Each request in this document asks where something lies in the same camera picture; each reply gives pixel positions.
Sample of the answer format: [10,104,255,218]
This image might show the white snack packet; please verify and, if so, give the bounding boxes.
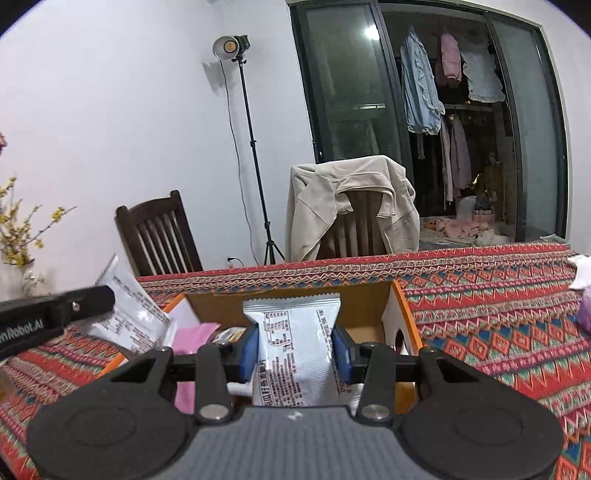
[78,255,177,356]
[242,293,361,410]

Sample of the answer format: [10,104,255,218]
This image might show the floral ceramic vase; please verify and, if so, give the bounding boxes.
[20,260,44,297]

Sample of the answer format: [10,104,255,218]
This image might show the pink snack packet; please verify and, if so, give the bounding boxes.
[172,323,221,414]

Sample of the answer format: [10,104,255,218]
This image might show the yellow flower branches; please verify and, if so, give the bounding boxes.
[1,175,76,268]

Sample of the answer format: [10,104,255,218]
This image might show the orange cardboard snack box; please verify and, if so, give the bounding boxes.
[96,278,425,416]

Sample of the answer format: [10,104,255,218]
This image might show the dark wooden chair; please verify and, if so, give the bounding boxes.
[115,190,204,276]

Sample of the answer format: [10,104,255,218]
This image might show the chair with beige jacket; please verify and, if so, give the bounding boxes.
[317,191,388,260]

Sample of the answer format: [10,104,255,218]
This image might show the red patterned tablecloth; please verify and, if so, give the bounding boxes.
[0,241,591,480]

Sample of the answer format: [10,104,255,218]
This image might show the beige jacket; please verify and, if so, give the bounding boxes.
[286,155,420,262]

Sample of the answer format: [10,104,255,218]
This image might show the purple tissue pack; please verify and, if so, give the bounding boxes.
[577,289,591,334]

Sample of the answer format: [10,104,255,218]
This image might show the light blue hanging shirt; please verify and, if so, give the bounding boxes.
[400,26,446,136]

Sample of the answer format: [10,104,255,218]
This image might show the dark sliding glass door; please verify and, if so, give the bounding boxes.
[288,1,568,244]

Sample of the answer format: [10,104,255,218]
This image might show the white hanging top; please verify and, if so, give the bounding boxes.
[459,40,506,104]

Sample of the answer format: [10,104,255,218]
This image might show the studio light on stand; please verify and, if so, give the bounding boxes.
[212,35,286,265]

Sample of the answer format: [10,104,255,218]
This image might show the pink hanging garment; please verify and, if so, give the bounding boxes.
[436,33,463,87]

